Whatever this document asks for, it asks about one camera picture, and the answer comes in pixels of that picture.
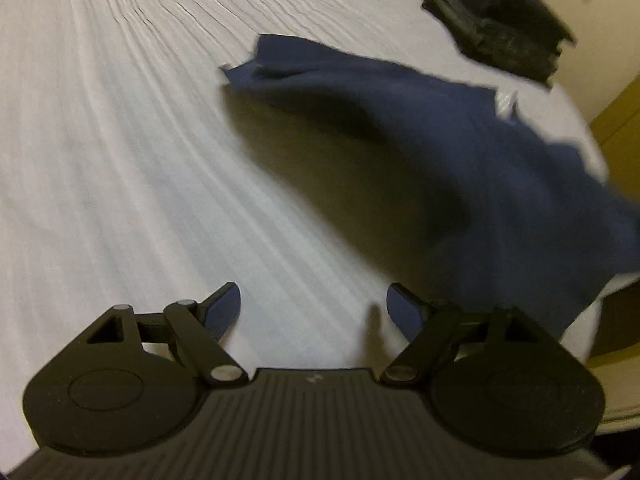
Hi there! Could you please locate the navy blue garment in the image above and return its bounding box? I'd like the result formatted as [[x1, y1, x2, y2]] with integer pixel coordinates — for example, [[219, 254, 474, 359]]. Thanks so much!
[[224, 35, 639, 336]]

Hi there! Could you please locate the white textured bed cover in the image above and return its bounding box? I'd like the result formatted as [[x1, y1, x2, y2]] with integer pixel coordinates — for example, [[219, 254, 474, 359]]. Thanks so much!
[[1, 0, 606, 470]]

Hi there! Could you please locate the black storage bag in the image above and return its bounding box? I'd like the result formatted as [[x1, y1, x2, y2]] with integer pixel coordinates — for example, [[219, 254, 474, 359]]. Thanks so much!
[[422, 0, 576, 88]]

